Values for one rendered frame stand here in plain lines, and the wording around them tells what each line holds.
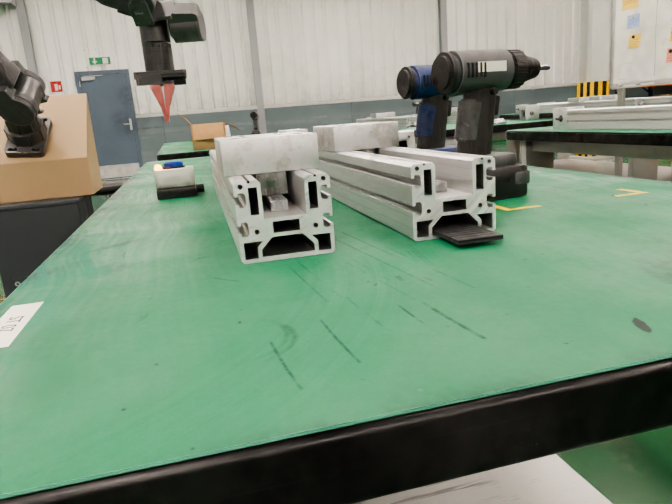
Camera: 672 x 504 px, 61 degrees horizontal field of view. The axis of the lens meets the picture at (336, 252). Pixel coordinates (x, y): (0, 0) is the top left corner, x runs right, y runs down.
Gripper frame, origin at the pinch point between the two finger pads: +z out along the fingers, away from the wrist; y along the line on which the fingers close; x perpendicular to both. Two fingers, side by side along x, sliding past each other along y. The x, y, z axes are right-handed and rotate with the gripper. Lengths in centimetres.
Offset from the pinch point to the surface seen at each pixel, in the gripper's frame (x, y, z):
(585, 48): 625, 575, -61
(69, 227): 17.6, -26.3, 22.9
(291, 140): -61, 15, 4
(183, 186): -3.9, 1.4, 14.0
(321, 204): -68, 16, 11
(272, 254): -67, 11, 16
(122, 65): 1105, -105, -123
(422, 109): -25, 46, 2
